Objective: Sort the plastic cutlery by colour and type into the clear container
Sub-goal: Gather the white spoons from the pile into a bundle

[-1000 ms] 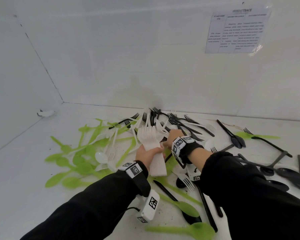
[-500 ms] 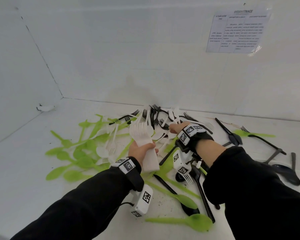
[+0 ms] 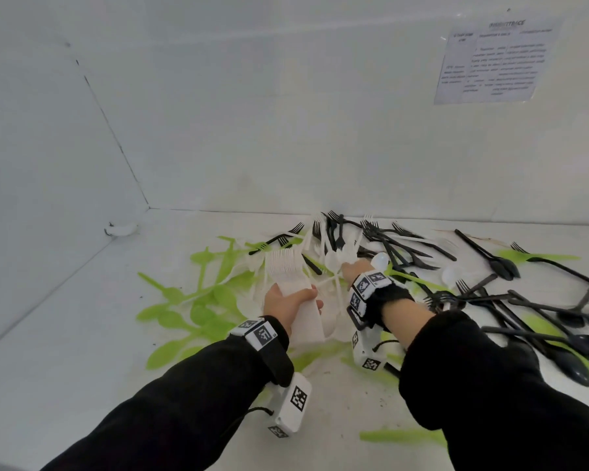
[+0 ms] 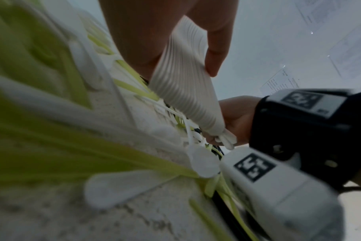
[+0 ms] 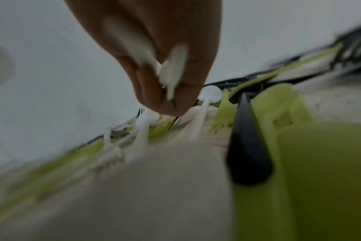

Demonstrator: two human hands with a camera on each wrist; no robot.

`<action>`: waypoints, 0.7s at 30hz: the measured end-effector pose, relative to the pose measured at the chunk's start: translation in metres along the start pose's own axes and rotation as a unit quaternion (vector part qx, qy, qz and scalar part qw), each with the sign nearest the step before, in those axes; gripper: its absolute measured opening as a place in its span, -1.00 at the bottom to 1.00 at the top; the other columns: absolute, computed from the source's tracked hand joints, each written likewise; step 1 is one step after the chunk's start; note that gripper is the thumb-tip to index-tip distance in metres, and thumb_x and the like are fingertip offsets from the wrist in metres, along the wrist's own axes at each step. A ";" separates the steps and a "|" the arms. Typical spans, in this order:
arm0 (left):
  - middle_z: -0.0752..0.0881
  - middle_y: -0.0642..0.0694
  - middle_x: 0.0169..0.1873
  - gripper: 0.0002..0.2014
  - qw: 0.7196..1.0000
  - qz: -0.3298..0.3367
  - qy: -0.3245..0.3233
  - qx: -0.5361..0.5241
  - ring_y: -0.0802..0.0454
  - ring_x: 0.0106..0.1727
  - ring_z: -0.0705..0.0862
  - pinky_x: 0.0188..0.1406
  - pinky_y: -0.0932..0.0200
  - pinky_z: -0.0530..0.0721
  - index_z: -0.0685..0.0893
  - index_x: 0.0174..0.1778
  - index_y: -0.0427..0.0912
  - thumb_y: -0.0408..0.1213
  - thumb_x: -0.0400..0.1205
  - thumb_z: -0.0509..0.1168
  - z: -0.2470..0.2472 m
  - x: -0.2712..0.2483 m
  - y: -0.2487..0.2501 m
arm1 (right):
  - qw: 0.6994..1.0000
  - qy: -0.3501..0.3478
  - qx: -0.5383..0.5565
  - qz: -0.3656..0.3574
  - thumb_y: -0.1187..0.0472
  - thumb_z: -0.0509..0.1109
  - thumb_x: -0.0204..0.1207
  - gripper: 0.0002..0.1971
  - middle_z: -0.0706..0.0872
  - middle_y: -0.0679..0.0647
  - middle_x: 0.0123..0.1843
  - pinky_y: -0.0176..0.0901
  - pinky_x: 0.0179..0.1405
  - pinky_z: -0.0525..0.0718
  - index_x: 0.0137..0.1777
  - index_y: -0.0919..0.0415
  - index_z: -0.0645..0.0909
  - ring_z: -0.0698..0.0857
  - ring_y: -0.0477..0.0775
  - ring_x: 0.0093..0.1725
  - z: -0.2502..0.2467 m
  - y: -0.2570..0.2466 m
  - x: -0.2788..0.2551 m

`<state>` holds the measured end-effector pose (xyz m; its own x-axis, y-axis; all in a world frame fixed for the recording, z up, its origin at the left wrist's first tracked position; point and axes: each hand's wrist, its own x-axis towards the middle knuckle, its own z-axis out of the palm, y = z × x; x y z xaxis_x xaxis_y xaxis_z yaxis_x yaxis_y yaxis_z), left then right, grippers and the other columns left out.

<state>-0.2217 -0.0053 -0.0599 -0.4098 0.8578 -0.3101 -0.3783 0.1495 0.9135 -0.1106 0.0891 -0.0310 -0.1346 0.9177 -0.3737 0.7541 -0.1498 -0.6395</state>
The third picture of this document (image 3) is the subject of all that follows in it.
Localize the black left camera cable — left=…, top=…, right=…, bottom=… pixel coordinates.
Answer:
left=215, top=406, right=276, bottom=437

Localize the person's right hand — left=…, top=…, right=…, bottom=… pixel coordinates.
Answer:
left=341, top=259, right=376, bottom=290

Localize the pile of black plastic forks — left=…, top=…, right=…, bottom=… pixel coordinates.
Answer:
left=247, top=210, right=589, bottom=388

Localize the black marker left wrist band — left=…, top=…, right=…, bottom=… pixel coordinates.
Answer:
left=229, top=316, right=295, bottom=388

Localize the black marker wrist band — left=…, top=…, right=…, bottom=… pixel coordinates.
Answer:
left=348, top=270, right=416, bottom=332
left=229, top=316, right=295, bottom=388

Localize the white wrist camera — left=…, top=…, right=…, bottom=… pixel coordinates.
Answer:
left=351, top=330, right=389, bottom=372
left=267, top=372, right=313, bottom=439

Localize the person's left hand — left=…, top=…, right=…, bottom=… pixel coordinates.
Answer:
left=262, top=283, right=325, bottom=337

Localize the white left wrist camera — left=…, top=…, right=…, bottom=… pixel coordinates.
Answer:
left=267, top=372, right=313, bottom=439

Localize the person's left forearm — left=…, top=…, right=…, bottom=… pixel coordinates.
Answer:
left=39, top=333, right=276, bottom=471

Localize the pile of plastic cutlery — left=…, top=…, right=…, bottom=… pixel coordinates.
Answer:
left=136, top=235, right=589, bottom=447

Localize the small white wall clip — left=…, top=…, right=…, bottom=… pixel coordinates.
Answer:
left=105, top=221, right=138, bottom=239

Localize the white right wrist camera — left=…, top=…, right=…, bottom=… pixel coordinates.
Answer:
left=351, top=330, right=389, bottom=372

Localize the printed paper wall notice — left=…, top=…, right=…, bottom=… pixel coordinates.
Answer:
left=434, top=16, right=565, bottom=106

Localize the black marker right wrist band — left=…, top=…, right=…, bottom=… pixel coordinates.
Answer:
left=348, top=270, right=416, bottom=332

